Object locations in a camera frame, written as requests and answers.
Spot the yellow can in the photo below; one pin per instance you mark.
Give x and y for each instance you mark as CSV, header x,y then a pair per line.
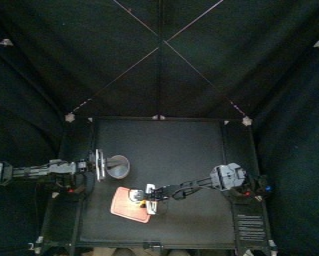
x,y
136,196

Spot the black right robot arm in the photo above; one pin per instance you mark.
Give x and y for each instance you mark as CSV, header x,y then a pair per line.
x,y
228,176

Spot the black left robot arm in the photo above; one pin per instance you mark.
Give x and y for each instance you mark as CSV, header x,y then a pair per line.
x,y
32,171

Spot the black table edge clamp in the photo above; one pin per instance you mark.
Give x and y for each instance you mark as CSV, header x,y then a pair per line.
x,y
152,246

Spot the black cloth backdrop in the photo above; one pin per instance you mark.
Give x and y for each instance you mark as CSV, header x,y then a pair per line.
x,y
41,83

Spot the black vertical frame post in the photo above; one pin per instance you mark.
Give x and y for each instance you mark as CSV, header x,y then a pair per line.
x,y
159,83

